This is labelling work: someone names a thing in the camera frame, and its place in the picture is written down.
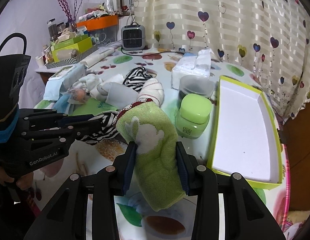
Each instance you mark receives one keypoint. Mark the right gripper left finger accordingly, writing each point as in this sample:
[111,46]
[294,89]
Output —
[113,180]

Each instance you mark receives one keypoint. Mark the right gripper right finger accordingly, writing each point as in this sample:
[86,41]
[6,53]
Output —
[200,181]

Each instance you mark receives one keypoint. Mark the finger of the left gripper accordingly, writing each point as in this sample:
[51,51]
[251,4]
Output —
[81,128]
[80,119]

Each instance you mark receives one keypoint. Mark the black white striped sock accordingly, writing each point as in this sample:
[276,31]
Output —
[106,124]

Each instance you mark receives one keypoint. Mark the grey white sock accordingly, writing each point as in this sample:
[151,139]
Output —
[114,92]

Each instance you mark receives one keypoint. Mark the green rabbit towel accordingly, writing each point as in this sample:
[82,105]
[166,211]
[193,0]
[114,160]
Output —
[148,126]

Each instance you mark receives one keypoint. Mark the blue face mask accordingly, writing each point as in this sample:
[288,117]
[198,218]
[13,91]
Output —
[65,104]

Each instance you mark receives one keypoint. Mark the green cleaning cloth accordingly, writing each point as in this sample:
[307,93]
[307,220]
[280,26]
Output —
[92,106]

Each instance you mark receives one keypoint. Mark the person's left hand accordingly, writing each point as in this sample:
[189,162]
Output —
[24,182]

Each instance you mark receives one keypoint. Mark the wet wipes pack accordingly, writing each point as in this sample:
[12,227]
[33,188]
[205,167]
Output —
[61,81]

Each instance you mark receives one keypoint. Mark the white knotted cloth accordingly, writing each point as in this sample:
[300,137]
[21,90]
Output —
[87,85]

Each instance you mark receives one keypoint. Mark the chevron patterned tray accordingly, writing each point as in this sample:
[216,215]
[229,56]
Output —
[71,61]

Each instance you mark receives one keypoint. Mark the white green-rimmed tray box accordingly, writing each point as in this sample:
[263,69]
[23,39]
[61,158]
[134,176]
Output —
[245,138]

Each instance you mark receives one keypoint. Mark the green cream jar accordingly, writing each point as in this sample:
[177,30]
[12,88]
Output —
[193,116]

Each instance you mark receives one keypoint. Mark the green cardboard box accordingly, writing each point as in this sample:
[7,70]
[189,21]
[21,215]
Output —
[80,44]

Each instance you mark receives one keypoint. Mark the rolled black white sock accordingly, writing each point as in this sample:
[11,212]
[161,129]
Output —
[136,78]

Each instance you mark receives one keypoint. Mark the cream rolled sock red stripe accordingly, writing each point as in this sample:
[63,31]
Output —
[152,89]

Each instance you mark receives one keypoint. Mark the pink hoop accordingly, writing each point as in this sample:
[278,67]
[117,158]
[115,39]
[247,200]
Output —
[286,199]

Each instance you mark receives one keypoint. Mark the clear lidded dark jar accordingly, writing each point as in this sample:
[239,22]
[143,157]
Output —
[192,84]

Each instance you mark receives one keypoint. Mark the grey mini heater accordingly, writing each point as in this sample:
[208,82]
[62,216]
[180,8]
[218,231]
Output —
[133,37]

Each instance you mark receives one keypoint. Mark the orange plastic bin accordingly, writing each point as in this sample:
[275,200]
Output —
[99,23]

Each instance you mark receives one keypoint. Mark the white tissue pack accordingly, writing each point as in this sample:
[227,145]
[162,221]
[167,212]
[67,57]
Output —
[198,65]

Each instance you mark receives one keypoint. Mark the heart patterned curtain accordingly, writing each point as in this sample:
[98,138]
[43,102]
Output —
[271,38]

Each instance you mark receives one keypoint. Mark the black left camera box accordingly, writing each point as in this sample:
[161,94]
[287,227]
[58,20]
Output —
[13,68]

